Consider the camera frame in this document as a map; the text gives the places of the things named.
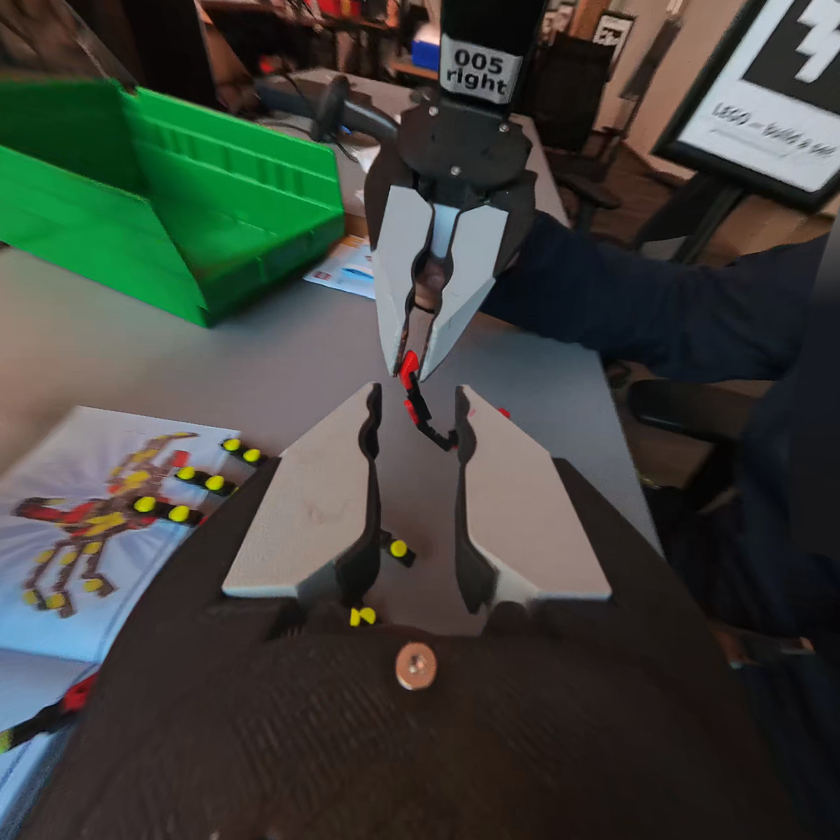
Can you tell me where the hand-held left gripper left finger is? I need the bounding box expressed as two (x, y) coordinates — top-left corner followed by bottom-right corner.
(222, 382), (384, 609)

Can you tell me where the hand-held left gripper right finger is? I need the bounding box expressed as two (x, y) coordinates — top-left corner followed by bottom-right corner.
(453, 384), (613, 616)

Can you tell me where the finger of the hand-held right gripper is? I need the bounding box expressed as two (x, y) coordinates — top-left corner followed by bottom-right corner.
(371, 185), (435, 379)
(419, 205), (508, 385)

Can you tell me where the black red lego claw arm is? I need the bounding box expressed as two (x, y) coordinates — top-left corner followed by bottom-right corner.
(398, 350), (460, 452)

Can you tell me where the black yellow lego scorpion model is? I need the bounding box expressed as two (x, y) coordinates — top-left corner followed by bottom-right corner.
(0, 436), (417, 756)

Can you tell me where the person's right forearm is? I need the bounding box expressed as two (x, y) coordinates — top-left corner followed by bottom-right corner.
(479, 210), (828, 383)

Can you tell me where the lego instruction booklet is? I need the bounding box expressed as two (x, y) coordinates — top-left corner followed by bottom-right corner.
(0, 406), (244, 821)

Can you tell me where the person's right hand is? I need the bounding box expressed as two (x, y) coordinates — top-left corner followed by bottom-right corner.
(416, 262), (454, 311)

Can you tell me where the white blue leaflet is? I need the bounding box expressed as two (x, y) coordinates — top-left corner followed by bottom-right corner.
(303, 236), (378, 299)

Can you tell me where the black barcode scanner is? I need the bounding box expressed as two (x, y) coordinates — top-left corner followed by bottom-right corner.
(256, 75), (401, 152)

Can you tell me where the black office chair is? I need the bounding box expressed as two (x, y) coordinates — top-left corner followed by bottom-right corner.
(525, 33), (683, 231)

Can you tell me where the black armrest chair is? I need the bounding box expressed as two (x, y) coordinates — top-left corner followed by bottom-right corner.
(626, 377), (756, 454)

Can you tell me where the green plastic bin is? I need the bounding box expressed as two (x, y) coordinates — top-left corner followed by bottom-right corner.
(0, 79), (347, 328)

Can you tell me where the framed marker sign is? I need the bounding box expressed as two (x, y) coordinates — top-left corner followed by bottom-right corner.
(650, 0), (840, 211)

